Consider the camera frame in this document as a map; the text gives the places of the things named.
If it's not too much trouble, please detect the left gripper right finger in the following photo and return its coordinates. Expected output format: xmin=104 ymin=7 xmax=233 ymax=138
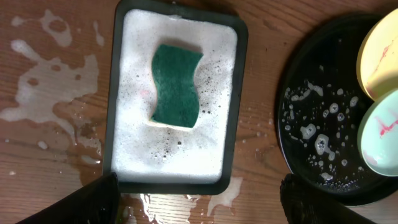
xmin=280 ymin=174 xmax=374 ymax=224

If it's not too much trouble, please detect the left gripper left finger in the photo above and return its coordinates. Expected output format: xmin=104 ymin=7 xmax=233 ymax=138
xmin=18 ymin=172 xmax=121 ymax=224

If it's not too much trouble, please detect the mint green plate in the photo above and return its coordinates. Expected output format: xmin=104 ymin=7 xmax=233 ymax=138
xmin=357 ymin=89 xmax=397 ymax=177

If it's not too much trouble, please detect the green scrubbing sponge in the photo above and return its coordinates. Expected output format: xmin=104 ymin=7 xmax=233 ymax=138
xmin=151 ymin=44 xmax=203 ymax=128

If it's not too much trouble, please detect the yellow plate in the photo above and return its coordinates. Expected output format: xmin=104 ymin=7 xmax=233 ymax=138
xmin=356 ymin=9 xmax=397 ymax=101

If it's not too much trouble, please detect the black round tray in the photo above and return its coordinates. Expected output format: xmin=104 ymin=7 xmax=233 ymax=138
xmin=276 ymin=13 xmax=397 ymax=206

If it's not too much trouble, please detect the black rectangular soap tray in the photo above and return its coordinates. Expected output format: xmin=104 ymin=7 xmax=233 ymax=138
xmin=103 ymin=1 xmax=248 ymax=195

